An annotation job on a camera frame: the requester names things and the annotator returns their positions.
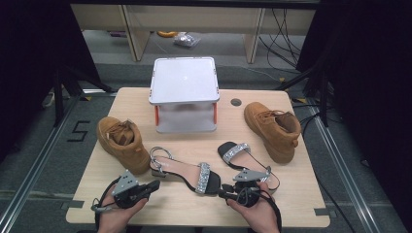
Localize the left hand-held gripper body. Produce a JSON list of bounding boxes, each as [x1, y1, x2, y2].
[[111, 169, 152, 210]]

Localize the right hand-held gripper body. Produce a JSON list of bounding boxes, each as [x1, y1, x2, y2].
[[232, 168, 271, 208]]

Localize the black rhinestone strap sandal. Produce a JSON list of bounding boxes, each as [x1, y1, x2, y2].
[[149, 146, 222, 196], [217, 141, 281, 195]]

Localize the tan suede boot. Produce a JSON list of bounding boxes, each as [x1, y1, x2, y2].
[[96, 116, 152, 176], [243, 101, 303, 165]]

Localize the white two-tier shoe rack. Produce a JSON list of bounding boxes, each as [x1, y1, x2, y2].
[[149, 56, 221, 134]]

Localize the person's left hand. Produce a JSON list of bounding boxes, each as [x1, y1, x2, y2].
[[96, 193, 149, 233]]

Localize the person's right hand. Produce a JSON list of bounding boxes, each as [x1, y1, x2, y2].
[[226, 183, 281, 233]]

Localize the black floor tape marks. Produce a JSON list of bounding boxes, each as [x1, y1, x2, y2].
[[67, 120, 91, 143]]

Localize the clear plastic bag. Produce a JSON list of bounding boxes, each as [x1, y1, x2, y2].
[[173, 31, 202, 49]]

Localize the yellow object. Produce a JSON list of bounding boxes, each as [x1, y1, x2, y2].
[[156, 30, 179, 39]]

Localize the dark curtain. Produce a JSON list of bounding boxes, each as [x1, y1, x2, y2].
[[295, 0, 412, 224], [0, 0, 101, 163]]

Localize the beige desk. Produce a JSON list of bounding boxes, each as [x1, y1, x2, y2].
[[70, 3, 317, 64]]

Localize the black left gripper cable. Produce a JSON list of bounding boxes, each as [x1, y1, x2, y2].
[[91, 177, 121, 231]]

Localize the aluminium floor rail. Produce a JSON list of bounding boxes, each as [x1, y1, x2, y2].
[[307, 96, 383, 233], [0, 95, 82, 233]]

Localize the black cable bundle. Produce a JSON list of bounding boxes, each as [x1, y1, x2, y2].
[[258, 8, 307, 69]]

